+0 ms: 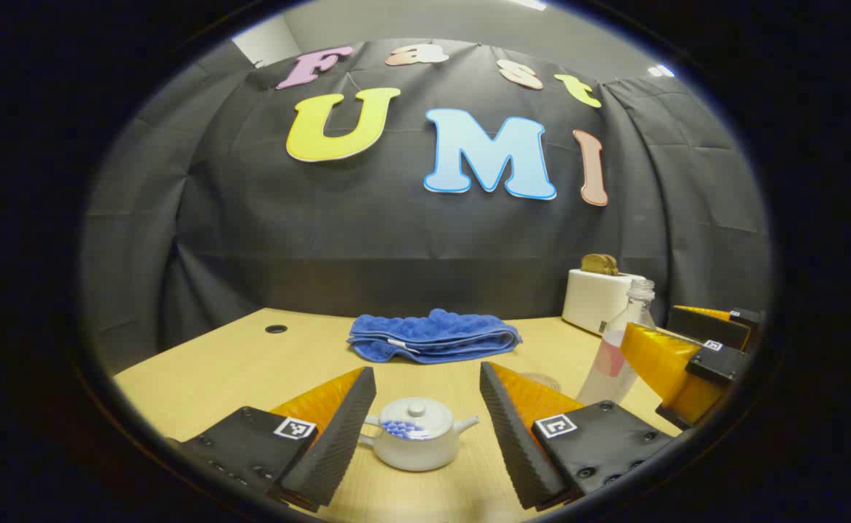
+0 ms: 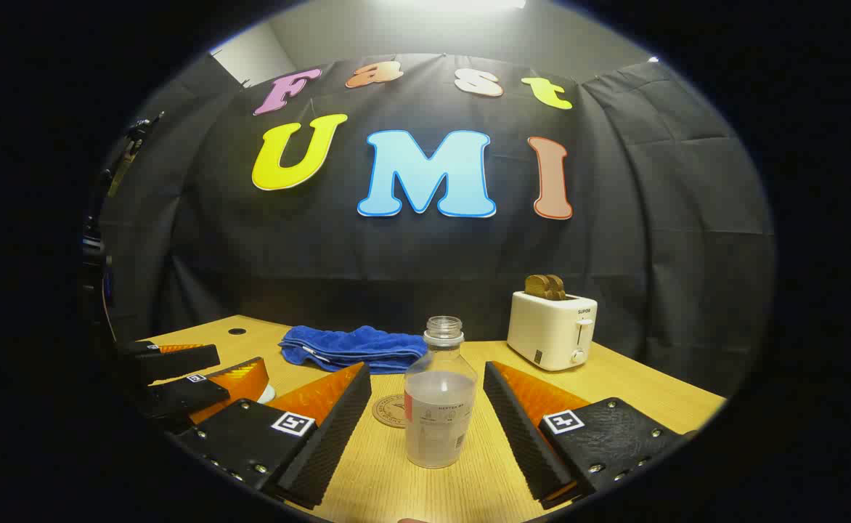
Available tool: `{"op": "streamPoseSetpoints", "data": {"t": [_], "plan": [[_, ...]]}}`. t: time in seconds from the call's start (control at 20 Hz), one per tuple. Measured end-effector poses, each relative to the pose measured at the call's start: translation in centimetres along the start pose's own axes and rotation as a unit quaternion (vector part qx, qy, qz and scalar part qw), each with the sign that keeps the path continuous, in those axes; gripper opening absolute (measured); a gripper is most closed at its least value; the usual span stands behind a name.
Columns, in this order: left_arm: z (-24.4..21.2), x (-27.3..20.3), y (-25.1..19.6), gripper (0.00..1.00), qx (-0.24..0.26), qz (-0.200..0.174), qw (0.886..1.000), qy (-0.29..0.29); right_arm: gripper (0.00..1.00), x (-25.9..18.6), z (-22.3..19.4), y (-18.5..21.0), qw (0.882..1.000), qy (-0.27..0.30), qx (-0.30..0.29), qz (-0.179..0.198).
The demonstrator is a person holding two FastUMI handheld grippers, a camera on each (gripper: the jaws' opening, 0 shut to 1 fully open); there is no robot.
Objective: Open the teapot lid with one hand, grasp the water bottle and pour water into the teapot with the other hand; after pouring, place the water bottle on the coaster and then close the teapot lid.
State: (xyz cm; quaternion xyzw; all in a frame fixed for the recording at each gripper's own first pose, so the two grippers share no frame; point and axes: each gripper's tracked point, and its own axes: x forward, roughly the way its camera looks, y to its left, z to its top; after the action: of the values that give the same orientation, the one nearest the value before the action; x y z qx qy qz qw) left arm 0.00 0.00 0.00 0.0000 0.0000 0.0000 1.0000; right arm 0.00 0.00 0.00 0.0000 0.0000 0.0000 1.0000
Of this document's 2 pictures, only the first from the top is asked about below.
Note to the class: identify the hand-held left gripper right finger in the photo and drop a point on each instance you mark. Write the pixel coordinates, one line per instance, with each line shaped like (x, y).
(512, 443)

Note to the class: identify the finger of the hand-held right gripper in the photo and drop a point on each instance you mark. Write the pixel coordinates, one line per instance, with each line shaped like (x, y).
(709, 327)
(719, 362)

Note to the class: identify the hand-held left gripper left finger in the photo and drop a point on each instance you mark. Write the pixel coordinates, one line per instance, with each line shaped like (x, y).
(338, 443)

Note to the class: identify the round cork coaster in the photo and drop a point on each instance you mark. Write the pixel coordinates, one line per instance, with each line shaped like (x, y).
(542, 380)

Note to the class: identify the white teacup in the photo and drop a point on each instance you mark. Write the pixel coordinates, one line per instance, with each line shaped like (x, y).
(414, 454)

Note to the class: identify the clear plastic water bottle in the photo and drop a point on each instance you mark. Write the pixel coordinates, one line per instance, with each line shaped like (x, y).
(607, 363)

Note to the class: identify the white toaster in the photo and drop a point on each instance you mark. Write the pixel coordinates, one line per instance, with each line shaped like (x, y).
(589, 298)

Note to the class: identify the brown bread slice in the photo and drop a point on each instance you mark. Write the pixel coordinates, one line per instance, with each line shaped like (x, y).
(600, 265)

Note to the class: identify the blue folded towel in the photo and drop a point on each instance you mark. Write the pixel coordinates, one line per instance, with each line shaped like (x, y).
(433, 334)

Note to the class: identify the black backdrop cloth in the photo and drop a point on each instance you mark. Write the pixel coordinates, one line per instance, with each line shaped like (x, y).
(324, 232)

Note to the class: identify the small ceiling light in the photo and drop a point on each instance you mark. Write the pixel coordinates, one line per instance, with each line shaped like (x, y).
(661, 70)

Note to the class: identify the long ceiling light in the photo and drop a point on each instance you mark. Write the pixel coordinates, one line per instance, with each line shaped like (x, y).
(528, 3)

